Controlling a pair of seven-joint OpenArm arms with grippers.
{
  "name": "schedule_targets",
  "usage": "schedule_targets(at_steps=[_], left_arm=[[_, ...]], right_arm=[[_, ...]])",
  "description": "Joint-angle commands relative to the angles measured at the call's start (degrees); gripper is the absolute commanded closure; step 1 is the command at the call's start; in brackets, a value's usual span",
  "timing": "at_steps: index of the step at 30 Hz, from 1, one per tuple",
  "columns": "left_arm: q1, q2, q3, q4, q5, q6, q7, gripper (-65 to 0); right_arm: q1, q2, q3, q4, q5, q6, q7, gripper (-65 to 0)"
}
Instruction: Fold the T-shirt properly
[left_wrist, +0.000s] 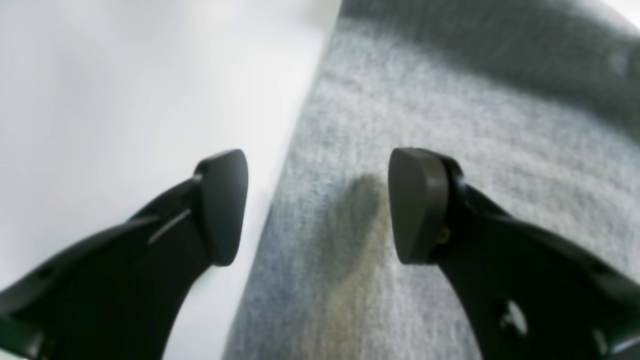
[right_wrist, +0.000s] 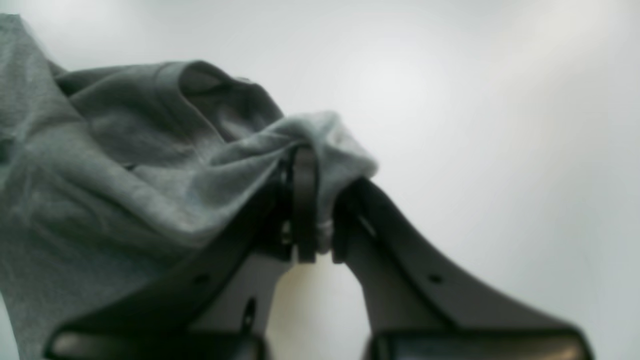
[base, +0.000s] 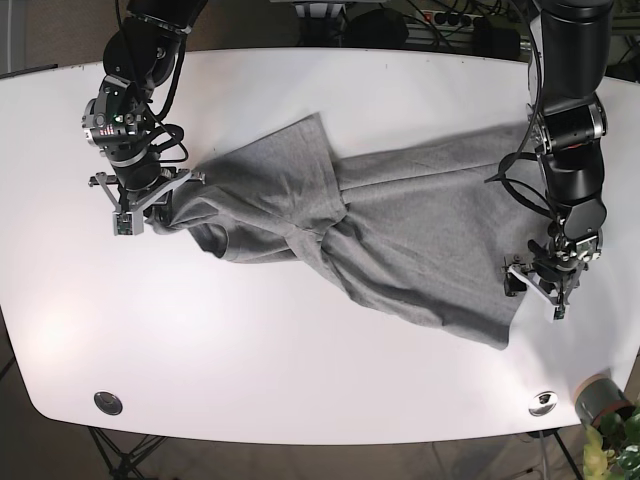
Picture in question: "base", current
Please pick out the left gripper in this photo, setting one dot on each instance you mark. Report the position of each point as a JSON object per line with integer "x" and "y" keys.
{"x": 553, "y": 271}

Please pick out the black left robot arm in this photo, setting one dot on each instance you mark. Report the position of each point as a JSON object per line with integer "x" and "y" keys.
{"x": 562, "y": 178}

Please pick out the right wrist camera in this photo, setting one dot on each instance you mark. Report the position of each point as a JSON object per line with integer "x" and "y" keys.
{"x": 128, "y": 223}

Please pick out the table grommet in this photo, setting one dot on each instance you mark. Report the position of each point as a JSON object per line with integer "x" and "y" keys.
{"x": 108, "y": 403}
{"x": 542, "y": 404}

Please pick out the right table grommet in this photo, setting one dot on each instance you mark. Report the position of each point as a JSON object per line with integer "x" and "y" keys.
{"x": 542, "y": 404}

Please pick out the green potted plant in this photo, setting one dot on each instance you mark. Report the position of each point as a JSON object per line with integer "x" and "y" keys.
{"x": 611, "y": 451}

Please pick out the grey plant pot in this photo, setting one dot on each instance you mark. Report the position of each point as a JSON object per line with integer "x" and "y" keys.
{"x": 597, "y": 396}

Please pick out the left table grommet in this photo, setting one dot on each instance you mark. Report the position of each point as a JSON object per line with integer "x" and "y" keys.
{"x": 108, "y": 403}

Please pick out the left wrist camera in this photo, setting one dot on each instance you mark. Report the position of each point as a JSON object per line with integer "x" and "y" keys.
{"x": 559, "y": 312}

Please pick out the white power strip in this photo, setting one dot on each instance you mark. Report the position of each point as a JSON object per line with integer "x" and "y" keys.
{"x": 449, "y": 20}

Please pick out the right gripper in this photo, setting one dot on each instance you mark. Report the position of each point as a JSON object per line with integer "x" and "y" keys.
{"x": 142, "y": 149}

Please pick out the black folding stand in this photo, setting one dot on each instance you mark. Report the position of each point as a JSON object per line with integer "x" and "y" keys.
{"x": 125, "y": 465}

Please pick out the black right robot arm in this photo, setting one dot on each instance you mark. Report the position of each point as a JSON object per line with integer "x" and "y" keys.
{"x": 149, "y": 49}

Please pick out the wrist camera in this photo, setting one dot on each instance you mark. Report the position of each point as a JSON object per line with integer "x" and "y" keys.
{"x": 128, "y": 223}
{"x": 559, "y": 312}

